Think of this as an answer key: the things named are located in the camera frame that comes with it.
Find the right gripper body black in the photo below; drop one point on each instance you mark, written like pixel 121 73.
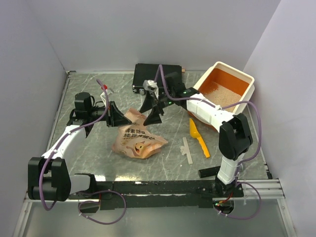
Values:
pixel 163 101

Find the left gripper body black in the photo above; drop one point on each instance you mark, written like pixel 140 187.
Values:
pixel 98 113

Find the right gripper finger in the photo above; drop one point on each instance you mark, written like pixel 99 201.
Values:
pixel 153 117
pixel 147 104

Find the pink cat litter bag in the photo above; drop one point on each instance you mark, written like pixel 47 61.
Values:
pixel 134 140

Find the yellow plastic litter scoop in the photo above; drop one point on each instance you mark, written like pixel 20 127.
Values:
pixel 196 135

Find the beige bag sealing clip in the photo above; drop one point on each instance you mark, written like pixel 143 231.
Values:
pixel 185 151

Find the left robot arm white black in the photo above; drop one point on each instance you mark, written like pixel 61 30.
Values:
pixel 48 176

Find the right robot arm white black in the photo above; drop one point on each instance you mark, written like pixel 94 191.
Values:
pixel 234 133

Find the clean litter granules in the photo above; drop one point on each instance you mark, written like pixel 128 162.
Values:
pixel 222 96

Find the cream orange litter box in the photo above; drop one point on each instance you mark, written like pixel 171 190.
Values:
pixel 220 74

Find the black carrying case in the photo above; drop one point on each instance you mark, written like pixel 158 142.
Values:
pixel 145 71

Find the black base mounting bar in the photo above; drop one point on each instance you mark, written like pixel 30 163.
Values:
pixel 142 194

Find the black speckled microphone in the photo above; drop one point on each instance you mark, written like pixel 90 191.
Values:
pixel 208 172

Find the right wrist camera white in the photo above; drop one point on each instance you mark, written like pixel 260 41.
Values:
pixel 151 85

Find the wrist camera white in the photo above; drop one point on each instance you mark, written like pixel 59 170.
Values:
pixel 151 85
pixel 106 90

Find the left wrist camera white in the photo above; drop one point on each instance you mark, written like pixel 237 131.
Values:
pixel 106 90

